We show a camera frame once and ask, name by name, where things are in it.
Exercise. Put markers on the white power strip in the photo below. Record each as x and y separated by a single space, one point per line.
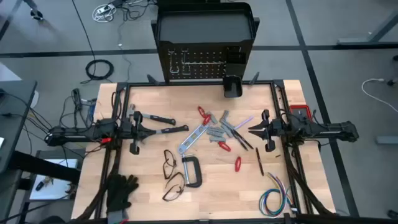
102 10

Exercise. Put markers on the grey table foot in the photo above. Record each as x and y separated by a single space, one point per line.
385 140

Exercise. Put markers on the silver aluminium spirit level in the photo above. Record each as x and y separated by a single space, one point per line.
192 138

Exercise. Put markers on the black chair base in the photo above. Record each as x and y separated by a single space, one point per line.
35 14

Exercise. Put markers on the black pegboard tool cart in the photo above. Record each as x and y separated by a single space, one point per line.
202 29

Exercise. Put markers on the clear safety glasses black frame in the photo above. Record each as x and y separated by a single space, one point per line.
175 190
168 161

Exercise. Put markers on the black aluminium table frame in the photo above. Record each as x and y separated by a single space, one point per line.
264 82

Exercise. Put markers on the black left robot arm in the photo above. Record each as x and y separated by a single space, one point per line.
77 132

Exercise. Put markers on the long metal peg hook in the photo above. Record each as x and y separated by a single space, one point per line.
205 63

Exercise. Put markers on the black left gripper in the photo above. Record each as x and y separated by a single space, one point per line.
136 146

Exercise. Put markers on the black plastic hanging bin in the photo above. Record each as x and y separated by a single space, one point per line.
232 88

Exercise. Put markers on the grey table leg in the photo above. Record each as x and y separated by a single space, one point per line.
351 40

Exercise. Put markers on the black ballpoint pen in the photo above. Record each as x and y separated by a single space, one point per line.
239 140
244 140
259 161

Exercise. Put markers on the black work glove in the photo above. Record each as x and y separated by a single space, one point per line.
119 193

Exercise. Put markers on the bunch of keys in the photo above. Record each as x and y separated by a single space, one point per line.
40 185

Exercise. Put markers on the black desk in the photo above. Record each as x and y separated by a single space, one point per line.
15 109

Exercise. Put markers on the black power strip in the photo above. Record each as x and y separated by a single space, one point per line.
76 98

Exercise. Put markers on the black C-clamp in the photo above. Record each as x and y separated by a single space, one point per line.
199 172

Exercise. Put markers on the claw hammer black grip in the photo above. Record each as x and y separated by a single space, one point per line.
174 129
161 118

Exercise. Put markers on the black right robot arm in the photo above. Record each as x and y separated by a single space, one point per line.
335 130

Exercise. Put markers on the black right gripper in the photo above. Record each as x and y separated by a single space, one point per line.
276 130

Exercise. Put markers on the white paper sheet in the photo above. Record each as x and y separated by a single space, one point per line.
59 183

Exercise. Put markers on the grey perforated beams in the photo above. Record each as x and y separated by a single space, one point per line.
216 133

